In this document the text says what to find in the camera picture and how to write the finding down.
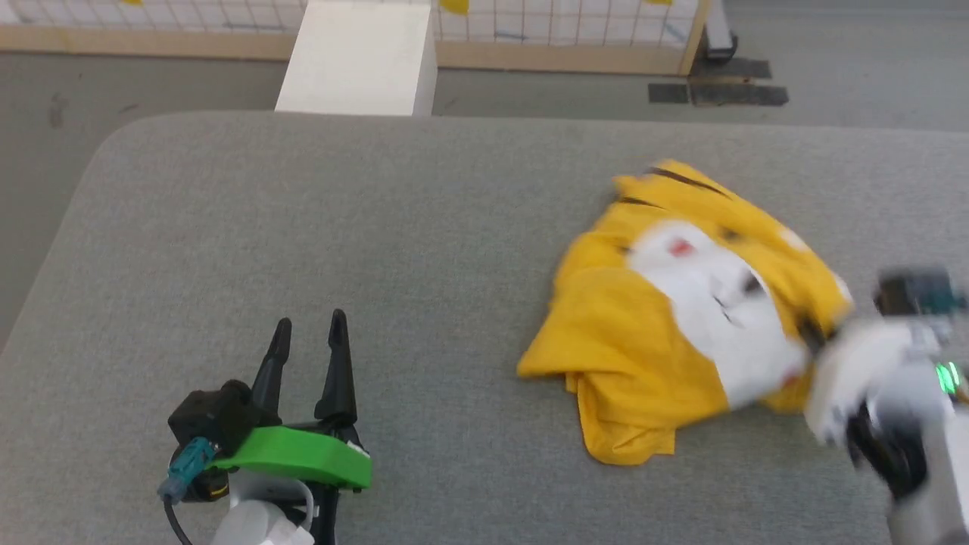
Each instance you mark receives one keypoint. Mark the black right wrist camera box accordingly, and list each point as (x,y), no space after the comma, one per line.
(917,291)

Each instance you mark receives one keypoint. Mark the white and grey right robot arm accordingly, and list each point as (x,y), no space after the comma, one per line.
(927,454)

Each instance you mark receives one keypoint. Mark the yellow and white tiger garment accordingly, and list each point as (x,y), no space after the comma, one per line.
(666,318)

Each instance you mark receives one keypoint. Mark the small black floor tape patch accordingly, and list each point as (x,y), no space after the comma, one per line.
(668,93)

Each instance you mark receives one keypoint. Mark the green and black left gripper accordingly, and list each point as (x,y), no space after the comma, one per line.
(303,456)

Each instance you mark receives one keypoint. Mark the long black floor tape patch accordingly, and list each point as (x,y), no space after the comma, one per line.
(738,94)

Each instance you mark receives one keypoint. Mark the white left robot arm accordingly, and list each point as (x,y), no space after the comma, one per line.
(261,518)

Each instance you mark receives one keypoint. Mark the white rectangular box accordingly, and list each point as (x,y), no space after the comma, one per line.
(359,60)

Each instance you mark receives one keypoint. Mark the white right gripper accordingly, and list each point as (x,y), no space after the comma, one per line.
(859,375)

